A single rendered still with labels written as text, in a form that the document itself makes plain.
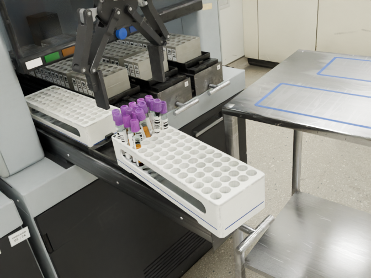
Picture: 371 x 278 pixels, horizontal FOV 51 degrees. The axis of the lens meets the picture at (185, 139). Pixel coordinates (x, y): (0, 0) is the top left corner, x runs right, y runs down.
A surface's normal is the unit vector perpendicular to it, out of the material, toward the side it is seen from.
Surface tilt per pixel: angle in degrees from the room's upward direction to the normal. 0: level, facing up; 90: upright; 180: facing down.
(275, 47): 90
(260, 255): 0
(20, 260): 90
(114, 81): 90
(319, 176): 0
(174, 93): 90
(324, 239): 0
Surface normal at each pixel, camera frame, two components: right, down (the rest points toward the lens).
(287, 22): -0.68, 0.44
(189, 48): 0.72, 0.28
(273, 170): -0.11, -0.86
